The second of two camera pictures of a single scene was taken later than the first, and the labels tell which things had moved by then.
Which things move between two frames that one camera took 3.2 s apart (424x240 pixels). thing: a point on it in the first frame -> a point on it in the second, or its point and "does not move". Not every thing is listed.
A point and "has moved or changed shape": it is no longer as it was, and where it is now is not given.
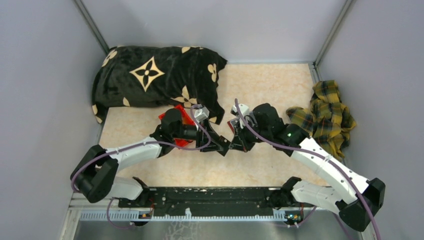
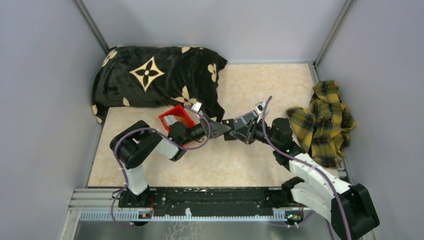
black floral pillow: (148, 77) does not move
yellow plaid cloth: (328, 121) does not move
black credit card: (225, 144) has moved or changed shape
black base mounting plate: (217, 201) does not move
